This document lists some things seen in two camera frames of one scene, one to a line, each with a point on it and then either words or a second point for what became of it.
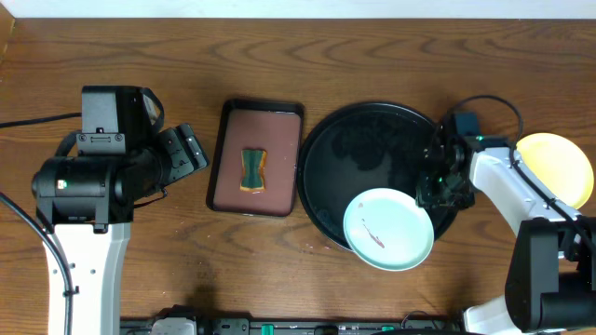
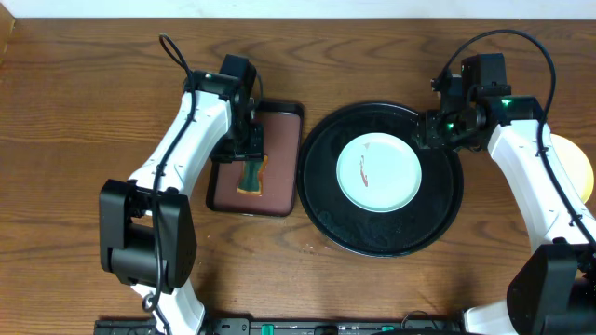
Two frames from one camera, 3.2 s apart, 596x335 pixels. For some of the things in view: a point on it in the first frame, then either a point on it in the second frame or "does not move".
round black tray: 359,148 does not move
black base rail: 309,327 does not move
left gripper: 174,155 → 237,155
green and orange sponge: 253,180 does not move
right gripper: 425,194 → 432,138
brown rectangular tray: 255,161 does not move
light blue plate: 387,229 → 379,172
